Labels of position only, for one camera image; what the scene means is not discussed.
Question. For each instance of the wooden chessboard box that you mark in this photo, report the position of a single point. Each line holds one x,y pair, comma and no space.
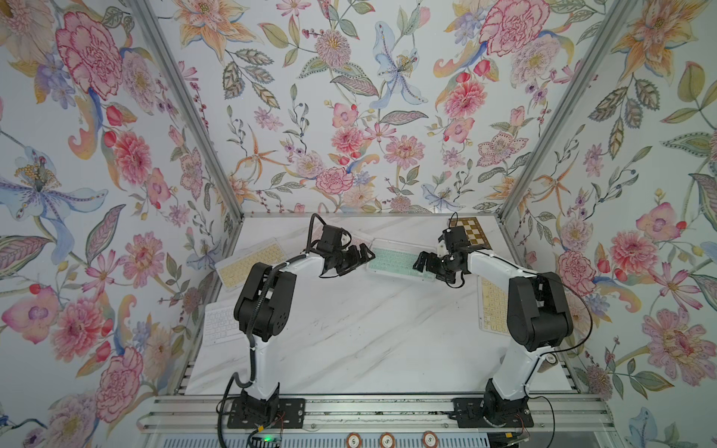
473,229

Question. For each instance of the aluminium frame post right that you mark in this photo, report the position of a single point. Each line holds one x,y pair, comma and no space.
611,24

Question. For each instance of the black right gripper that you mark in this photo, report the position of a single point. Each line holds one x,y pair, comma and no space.
422,258

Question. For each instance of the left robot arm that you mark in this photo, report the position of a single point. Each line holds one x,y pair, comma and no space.
264,304

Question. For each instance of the aluminium frame post left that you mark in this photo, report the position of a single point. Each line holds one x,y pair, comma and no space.
152,31

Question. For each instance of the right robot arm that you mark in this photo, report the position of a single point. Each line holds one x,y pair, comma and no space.
538,317

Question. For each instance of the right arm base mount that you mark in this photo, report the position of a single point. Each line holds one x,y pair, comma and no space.
492,410

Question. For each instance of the mint green keyboard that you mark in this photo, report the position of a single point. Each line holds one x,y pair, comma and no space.
397,259

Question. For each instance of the aluminium frame post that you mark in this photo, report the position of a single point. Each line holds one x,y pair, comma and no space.
611,24
152,31

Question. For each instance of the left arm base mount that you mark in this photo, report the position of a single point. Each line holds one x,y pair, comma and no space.
246,412

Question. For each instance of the aluminium front rail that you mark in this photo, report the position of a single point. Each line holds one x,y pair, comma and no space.
387,413

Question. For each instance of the white keyboard left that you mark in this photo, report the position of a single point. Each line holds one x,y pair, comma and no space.
220,325

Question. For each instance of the yellow keyboard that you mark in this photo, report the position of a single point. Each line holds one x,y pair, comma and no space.
492,307
234,271

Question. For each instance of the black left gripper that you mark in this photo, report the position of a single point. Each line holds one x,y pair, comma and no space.
356,259

